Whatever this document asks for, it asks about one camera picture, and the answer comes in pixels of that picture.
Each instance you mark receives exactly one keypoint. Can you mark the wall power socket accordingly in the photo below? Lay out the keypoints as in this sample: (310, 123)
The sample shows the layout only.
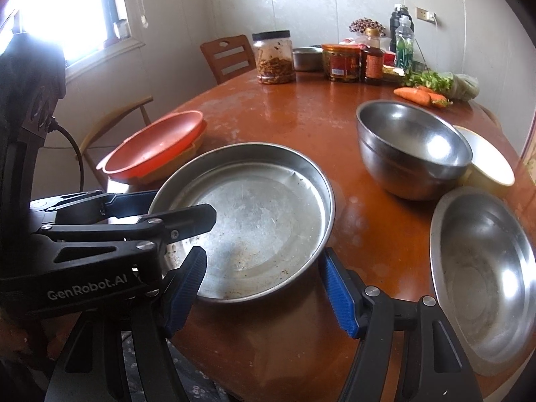
(426, 15)

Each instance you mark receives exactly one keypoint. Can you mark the front carrot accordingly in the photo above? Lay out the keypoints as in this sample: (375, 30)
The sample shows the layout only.
(413, 95)

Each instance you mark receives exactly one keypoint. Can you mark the white yellow-rimmed bowl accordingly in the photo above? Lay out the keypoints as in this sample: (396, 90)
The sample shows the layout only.
(489, 170)

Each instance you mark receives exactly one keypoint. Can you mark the shallow steel plate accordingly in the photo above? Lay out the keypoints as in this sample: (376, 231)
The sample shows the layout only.
(483, 272)

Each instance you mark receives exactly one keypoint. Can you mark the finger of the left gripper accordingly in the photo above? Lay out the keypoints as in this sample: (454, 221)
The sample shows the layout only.
(121, 205)
(181, 224)

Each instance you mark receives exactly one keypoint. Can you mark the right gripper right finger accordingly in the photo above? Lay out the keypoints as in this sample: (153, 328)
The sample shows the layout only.
(344, 296)

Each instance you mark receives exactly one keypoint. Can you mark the black thermos bottle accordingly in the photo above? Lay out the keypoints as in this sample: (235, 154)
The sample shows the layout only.
(398, 11)

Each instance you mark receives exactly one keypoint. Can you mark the dark sauce bottle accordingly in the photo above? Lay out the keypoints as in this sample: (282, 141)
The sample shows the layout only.
(372, 57)

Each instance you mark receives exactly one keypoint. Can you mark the deep steel bowl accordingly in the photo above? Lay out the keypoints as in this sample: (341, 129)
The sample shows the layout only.
(409, 152)

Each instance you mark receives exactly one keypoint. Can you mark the steel pan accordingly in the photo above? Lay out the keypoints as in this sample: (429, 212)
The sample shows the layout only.
(275, 211)

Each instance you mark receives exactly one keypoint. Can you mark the window with white frame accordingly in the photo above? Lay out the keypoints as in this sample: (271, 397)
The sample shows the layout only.
(89, 32)

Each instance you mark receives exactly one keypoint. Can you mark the steel bowl at back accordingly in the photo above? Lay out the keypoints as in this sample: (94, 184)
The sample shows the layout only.
(307, 59)

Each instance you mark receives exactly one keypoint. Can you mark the clear bottle green contents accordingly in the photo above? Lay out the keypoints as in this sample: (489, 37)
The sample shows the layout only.
(404, 38)

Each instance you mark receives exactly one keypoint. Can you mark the yellow shell-shaped plate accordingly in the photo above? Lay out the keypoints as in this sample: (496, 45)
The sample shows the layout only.
(166, 170)

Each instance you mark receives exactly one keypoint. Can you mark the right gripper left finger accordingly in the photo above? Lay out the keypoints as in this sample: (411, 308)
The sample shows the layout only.
(181, 288)

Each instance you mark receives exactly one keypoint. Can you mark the orange bear-ear bowl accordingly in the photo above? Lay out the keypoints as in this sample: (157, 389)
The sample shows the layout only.
(153, 147)

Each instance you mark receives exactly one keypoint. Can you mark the red white packages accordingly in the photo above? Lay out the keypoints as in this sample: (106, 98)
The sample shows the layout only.
(388, 56)

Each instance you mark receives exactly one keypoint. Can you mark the carrot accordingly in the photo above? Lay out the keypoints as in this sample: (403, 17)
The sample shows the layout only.
(413, 95)
(437, 99)

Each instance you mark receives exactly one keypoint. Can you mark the rear carrot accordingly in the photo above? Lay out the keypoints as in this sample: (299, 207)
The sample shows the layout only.
(437, 99)

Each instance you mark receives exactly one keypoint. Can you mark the brown slatted wooden chair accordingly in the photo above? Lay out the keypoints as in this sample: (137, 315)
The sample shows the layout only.
(228, 57)

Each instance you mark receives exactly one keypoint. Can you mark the gold foil wrapper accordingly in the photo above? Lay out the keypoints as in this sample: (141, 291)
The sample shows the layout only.
(392, 74)

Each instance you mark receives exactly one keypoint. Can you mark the jar with orange lid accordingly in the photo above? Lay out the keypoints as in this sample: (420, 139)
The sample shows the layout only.
(341, 63)

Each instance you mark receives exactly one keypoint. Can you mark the plastic jar black lid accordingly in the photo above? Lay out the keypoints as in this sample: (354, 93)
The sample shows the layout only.
(273, 57)

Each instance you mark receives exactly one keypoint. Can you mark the bag of green vegetables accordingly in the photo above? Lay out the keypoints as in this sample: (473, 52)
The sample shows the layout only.
(461, 87)

